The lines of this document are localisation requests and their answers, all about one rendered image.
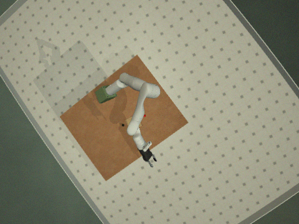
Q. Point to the tan square mat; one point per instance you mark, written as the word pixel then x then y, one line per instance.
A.
pixel 128 120

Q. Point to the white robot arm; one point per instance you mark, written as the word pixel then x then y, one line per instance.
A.
pixel 147 90

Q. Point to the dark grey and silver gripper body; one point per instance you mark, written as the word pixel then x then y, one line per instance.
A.
pixel 143 150

